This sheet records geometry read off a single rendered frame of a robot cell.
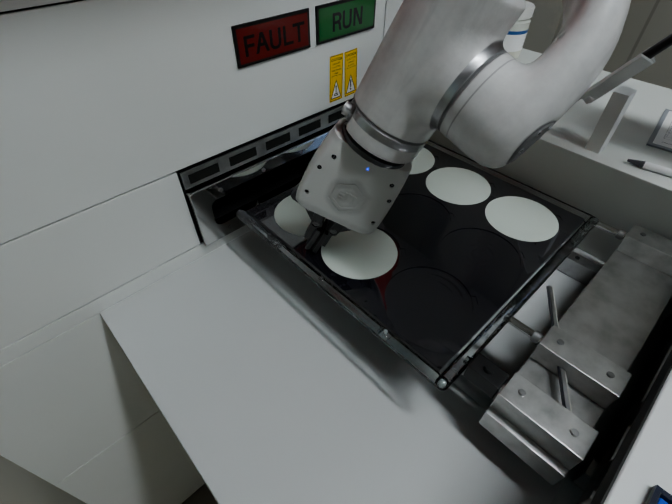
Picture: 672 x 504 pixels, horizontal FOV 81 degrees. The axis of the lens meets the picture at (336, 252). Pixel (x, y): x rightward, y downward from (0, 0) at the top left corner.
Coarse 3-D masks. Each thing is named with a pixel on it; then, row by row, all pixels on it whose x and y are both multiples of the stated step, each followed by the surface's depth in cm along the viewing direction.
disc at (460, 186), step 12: (444, 168) 65; (456, 168) 65; (432, 180) 63; (444, 180) 63; (456, 180) 63; (468, 180) 63; (480, 180) 63; (432, 192) 61; (444, 192) 61; (456, 192) 61; (468, 192) 61; (480, 192) 61; (468, 204) 58
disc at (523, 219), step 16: (496, 208) 58; (512, 208) 58; (528, 208) 58; (544, 208) 58; (496, 224) 55; (512, 224) 55; (528, 224) 55; (544, 224) 55; (528, 240) 53; (544, 240) 53
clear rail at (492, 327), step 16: (592, 224) 55; (576, 240) 53; (560, 256) 51; (544, 272) 49; (528, 288) 47; (512, 304) 45; (496, 320) 44; (480, 336) 42; (464, 352) 41; (480, 352) 41; (448, 368) 40; (464, 368) 40; (448, 384) 39
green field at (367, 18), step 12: (360, 0) 56; (372, 0) 58; (324, 12) 53; (336, 12) 55; (348, 12) 56; (360, 12) 58; (372, 12) 59; (324, 24) 54; (336, 24) 56; (348, 24) 57; (360, 24) 59; (372, 24) 60; (324, 36) 55; (336, 36) 57
